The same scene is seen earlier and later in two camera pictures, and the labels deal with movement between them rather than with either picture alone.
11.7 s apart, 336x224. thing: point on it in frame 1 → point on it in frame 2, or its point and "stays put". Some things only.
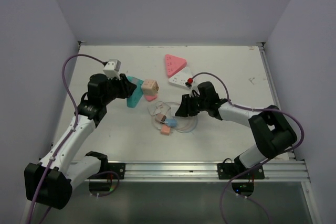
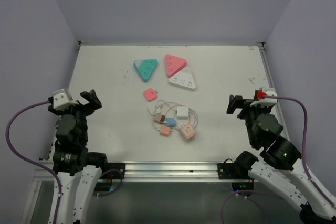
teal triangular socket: [133, 101] → [145, 67]
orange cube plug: [150, 87] → [187, 132]
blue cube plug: [171, 123] stays put
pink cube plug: [165, 129] stays put
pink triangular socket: [174, 64] stays put
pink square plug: [150, 97] stays put
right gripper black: [185, 108] → [237, 101]
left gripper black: [126, 86] → [93, 104]
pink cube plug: [160, 118] stays put
